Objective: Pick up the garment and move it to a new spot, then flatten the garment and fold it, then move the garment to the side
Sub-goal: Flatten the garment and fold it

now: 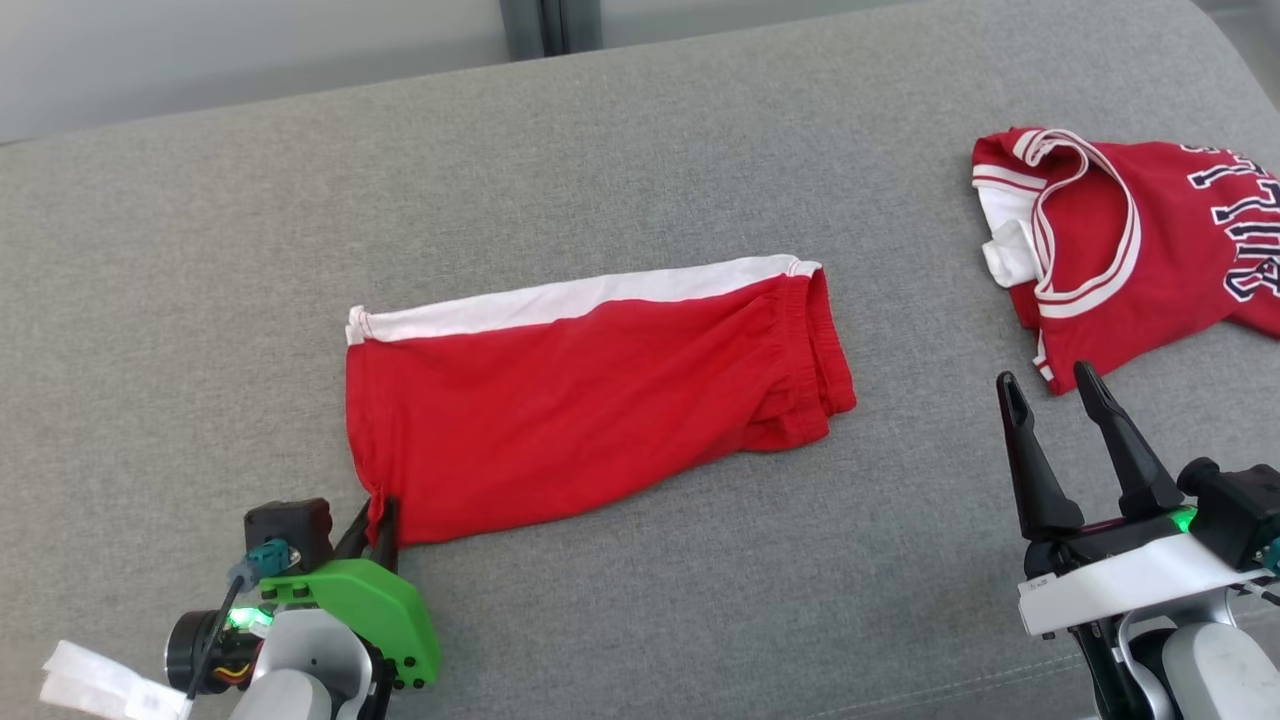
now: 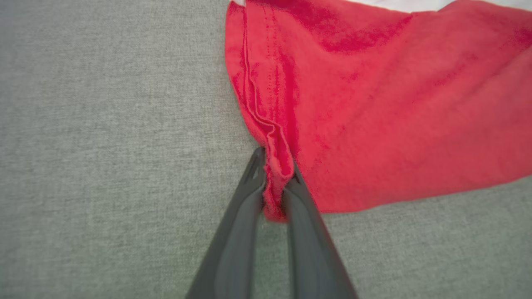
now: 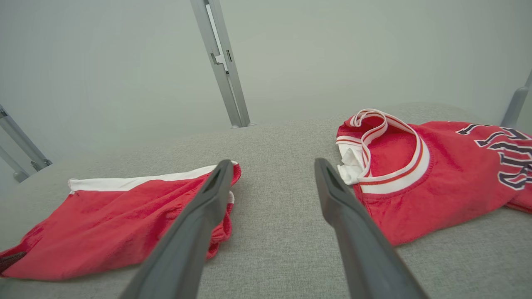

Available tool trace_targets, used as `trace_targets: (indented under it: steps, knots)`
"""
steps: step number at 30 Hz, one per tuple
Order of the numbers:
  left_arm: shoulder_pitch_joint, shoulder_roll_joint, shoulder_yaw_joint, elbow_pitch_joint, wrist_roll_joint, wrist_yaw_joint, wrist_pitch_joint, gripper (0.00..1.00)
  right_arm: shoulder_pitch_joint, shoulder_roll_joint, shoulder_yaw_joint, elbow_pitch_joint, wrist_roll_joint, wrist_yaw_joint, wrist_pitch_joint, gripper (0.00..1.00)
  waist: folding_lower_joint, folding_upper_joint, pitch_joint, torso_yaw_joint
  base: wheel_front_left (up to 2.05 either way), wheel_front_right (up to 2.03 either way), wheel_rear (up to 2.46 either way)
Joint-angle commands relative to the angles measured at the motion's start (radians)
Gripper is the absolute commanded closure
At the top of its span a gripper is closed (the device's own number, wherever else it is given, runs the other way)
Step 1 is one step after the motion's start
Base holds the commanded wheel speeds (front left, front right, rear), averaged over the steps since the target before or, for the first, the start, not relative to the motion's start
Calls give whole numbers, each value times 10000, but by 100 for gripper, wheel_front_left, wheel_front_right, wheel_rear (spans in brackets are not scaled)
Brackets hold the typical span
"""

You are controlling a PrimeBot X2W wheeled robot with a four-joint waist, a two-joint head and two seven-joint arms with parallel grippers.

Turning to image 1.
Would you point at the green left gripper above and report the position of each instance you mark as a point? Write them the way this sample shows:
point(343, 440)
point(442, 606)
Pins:
point(380, 620)

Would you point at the white paper tag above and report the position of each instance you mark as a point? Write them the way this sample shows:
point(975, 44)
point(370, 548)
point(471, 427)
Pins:
point(100, 685)

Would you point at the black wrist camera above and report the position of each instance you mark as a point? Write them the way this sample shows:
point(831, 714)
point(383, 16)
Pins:
point(1235, 515)
point(290, 530)

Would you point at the red shorts with white band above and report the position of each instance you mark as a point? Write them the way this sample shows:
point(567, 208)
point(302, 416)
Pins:
point(600, 400)

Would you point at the grey partition post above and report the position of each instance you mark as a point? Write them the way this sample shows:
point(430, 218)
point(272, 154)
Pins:
point(550, 25)

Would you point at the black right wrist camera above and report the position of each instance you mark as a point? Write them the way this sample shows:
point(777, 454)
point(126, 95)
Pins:
point(1235, 515)

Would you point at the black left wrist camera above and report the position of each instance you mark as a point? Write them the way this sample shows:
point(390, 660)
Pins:
point(290, 530)

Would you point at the grey fabric sofa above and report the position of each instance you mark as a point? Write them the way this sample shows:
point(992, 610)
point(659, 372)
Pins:
point(640, 150)

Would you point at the red basketball jersey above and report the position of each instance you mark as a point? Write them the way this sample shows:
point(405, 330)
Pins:
point(1090, 280)

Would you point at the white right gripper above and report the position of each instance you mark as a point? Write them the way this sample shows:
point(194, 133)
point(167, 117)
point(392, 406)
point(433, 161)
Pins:
point(1130, 585)

